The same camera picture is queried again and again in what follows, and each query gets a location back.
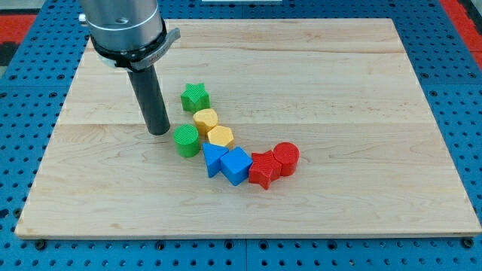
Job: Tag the red cylinder block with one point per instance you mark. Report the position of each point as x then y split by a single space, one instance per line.
287 154

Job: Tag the light wooden board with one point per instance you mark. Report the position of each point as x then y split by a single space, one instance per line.
373 163

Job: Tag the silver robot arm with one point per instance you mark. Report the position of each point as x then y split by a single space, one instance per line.
131 34

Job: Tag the yellow heart block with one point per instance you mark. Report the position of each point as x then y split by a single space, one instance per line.
205 120

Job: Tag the red star block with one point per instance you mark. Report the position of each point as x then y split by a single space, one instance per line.
264 169

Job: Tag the green cylinder block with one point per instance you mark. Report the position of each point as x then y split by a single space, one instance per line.
186 138

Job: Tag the yellow hexagon block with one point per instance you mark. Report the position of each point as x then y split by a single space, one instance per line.
222 136

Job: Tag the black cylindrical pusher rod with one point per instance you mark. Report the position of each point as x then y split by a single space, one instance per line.
149 97

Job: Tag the blue triangle block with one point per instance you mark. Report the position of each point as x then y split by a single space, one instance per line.
212 155

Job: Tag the blue cube block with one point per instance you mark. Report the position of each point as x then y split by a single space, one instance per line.
235 165

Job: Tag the green star block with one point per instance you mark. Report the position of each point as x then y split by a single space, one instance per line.
195 98

